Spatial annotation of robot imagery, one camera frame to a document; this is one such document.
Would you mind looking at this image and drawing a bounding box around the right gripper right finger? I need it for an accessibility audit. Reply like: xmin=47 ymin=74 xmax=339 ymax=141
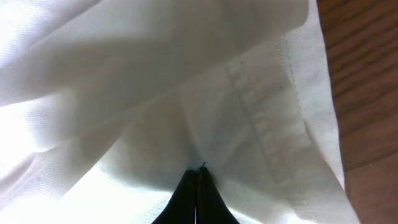
xmin=197 ymin=167 xmax=239 ymax=224

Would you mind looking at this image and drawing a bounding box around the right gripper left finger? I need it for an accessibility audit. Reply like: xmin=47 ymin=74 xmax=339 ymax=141
xmin=152 ymin=170 xmax=197 ymax=224

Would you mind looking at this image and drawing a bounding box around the white t-shirt with logo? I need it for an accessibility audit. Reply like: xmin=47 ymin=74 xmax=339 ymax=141
xmin=1 ymin=0 xmax=359 ymax=223

